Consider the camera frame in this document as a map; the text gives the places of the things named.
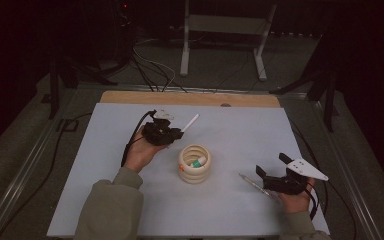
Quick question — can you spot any white floor cable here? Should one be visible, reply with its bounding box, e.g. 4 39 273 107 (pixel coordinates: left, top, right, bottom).
132 37 177 92

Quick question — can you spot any clear pen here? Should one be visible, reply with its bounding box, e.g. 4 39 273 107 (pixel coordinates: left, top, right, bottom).
238 172 275 198

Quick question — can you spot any green and white glue stick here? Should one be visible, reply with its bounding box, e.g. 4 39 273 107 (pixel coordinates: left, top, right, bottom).
187 157 208 169

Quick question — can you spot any person's right hand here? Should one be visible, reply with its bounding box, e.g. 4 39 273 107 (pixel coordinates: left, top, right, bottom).
277 178 316 215

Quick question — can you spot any long black floor cable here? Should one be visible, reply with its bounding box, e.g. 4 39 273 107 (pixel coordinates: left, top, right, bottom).
0 112 93 240
289 118 358 240

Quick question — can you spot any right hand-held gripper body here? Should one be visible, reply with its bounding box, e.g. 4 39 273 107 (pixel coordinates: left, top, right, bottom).
262 158 330 196

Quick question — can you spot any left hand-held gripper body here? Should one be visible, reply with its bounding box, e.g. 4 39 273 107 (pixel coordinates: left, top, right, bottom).
142 109 175 146

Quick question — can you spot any white pen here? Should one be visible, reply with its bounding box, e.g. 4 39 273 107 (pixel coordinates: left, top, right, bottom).
180 113 201 133

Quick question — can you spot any metal floor rail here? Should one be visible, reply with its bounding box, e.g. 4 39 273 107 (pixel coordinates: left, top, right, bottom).
309 99 384 240
0 109 66 240

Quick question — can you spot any cream ribbed pen holder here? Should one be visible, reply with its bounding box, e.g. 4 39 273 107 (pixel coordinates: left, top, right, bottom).
178 143 212 185

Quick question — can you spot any left hand-held gripper cable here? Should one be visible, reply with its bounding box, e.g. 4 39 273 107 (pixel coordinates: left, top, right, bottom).
120 109 157 168

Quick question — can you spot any hand-held gripper cable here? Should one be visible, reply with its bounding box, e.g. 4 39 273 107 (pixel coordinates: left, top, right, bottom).
120 109 157 168
304 181 330 221

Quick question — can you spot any dark equipment with red light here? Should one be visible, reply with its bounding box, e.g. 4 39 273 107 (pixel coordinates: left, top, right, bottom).
112 0 137 69

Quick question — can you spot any person's left hand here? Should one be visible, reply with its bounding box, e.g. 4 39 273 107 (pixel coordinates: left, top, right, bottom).
123 127 168 174

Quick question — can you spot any black tripod stand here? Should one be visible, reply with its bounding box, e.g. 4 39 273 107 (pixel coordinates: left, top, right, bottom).
47 54 118 120
268 34 340 133

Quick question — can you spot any black floor cable bundle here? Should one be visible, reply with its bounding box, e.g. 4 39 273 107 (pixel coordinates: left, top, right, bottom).
129 51 188 94

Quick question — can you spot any white metal stand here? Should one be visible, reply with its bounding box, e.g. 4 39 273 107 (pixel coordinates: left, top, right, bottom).
179 0 278 82

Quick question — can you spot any right hand-held gripper cable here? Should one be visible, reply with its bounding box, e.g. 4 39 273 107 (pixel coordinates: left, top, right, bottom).
304 181 330 221

